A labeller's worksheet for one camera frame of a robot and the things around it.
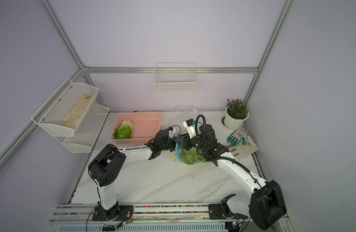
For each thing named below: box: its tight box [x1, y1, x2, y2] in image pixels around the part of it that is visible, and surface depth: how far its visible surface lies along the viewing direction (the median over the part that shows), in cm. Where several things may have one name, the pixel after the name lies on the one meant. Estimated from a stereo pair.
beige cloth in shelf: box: [59, 92, 96, 130], surface depth 82 cm
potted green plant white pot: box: [223, 98, 250, 130], surface depth 103 cm
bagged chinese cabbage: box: [178, 147, 206, 165], surface depth 86 cm
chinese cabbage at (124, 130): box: [113, 119, 133, 139], surface depth 100 cm
